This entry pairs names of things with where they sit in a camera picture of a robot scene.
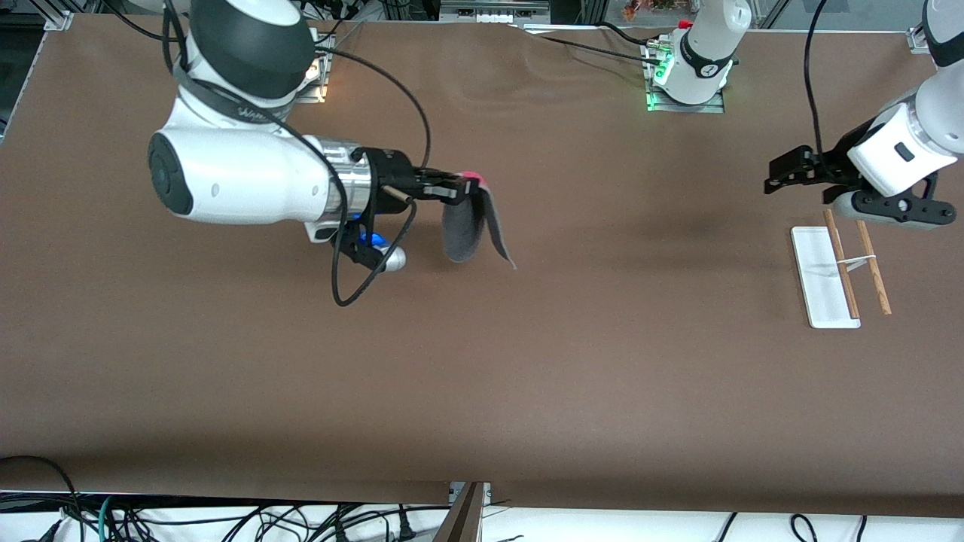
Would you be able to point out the white rack with wooden rods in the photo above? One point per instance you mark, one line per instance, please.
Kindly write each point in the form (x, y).
(821, 278)

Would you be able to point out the white power strip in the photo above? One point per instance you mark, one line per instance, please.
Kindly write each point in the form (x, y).
(493, 16)

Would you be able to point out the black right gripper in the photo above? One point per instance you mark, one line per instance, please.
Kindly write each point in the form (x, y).
(390, 174)

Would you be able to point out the grey towel with pink trim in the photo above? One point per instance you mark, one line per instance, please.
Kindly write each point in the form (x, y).
(463, 229)

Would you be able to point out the aluminium table support beam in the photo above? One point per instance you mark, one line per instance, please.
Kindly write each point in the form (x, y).
(463, 519)

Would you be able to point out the large table cover sheet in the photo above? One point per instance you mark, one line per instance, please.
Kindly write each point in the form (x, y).
(482, 376)

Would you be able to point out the colourful packet behind table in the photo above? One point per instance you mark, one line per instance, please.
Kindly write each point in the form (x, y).
(648, 7)

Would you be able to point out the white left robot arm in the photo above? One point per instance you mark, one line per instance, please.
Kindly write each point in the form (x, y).
(896, 154)

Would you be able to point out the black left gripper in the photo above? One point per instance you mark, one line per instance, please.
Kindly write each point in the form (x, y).
(838, 160)

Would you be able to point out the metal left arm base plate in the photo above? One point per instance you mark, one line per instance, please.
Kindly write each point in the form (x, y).
(685, 107)

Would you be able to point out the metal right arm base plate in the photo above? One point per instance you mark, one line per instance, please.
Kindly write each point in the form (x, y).
(320, 86)

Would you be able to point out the metal table corner bracket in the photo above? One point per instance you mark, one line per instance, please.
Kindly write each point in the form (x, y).
(922, 39)
(59, 21)

